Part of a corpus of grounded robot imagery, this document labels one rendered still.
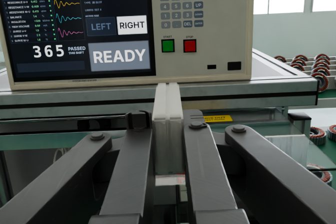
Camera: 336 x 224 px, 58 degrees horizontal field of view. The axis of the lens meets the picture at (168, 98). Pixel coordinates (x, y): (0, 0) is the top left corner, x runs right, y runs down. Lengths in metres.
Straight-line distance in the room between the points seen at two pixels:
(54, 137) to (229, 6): 0.38
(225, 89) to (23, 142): 0.37
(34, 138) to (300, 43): 7.09
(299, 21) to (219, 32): 6.87
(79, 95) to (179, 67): 0.18
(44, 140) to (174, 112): 0.46
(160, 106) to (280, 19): 7.10
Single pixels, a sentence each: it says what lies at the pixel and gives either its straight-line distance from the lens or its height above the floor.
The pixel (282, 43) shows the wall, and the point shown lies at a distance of 7.31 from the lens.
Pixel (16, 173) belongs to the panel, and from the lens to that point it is 0.84.
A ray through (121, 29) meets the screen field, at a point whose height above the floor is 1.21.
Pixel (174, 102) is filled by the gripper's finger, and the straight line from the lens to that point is 0.17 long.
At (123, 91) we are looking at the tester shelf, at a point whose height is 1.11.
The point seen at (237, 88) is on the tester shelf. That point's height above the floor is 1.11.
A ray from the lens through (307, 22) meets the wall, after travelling 7.46.
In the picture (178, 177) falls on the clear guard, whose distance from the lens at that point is 0.35.
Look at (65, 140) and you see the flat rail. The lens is 0.58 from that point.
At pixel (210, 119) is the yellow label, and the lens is 0.51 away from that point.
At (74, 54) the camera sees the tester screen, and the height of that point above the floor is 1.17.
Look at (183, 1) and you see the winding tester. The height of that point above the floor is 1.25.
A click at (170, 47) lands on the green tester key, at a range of 0.53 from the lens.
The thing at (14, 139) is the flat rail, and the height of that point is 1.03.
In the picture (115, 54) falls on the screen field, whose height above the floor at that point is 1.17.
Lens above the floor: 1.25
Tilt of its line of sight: 17 degrees down
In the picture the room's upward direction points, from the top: 3 degrees counter-clockwise
